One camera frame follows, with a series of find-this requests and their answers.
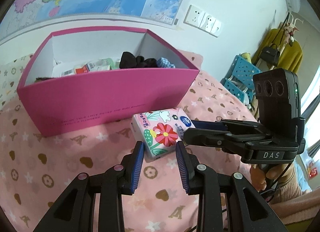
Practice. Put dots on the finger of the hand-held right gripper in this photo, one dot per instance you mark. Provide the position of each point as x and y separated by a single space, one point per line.
212 138
207 125

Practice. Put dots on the yellow coat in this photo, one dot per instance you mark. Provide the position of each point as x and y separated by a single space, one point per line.
291 56

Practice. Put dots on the white coat rack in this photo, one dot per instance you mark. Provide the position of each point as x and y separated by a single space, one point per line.
296 21

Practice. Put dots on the white wall switch plate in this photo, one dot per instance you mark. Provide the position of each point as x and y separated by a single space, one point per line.
217 28

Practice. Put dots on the black handbag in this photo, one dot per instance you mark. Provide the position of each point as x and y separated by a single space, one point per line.
270 55

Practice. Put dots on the blue checked scrunchie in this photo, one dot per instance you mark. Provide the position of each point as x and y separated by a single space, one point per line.
165 62

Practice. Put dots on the person's right hand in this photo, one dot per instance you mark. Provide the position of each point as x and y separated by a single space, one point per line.
257 177

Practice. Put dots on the white tissue packet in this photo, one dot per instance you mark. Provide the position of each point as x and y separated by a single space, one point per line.
67 71

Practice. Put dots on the person's right forearm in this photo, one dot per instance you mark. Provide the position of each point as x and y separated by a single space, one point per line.
290 194

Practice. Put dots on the blue plastic storage rack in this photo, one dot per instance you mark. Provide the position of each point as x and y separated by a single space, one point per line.
243 72

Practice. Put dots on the black cloth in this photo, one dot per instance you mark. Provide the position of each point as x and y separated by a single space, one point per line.
130 59

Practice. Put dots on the small hanging plush toy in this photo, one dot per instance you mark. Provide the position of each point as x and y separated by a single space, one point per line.
290 32

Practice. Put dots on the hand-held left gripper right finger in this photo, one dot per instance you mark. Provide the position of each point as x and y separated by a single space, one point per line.
183 169

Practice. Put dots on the pink cardboard box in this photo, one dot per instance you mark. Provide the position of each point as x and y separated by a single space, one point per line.
100 97

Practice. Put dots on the pink printed blanket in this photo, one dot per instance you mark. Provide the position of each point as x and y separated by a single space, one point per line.
62 159

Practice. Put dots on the bright window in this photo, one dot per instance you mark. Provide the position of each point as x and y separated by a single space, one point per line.
311 92

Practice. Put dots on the floral tissue packet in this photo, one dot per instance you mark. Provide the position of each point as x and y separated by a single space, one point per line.
162 132

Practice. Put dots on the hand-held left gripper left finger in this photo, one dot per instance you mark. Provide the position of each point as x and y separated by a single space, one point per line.
137 169

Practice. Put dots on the cream printed cloth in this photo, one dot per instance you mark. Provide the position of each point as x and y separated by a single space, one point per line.
10 77

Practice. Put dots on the green packet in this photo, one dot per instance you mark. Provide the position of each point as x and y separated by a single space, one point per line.
110 63

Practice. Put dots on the white wall socket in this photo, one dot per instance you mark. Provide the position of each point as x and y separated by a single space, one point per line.
193 16
207 22

